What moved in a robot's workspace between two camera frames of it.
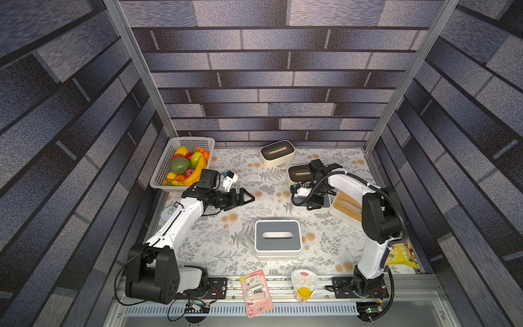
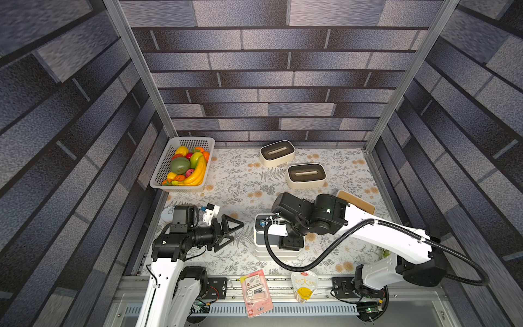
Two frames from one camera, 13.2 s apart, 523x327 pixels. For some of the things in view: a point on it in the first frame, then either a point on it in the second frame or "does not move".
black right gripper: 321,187 to 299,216
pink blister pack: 257,296 does not move
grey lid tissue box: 278,252 does not move
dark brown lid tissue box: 277,152 does not move
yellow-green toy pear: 194,158 does not move
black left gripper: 240,198 to 218,233
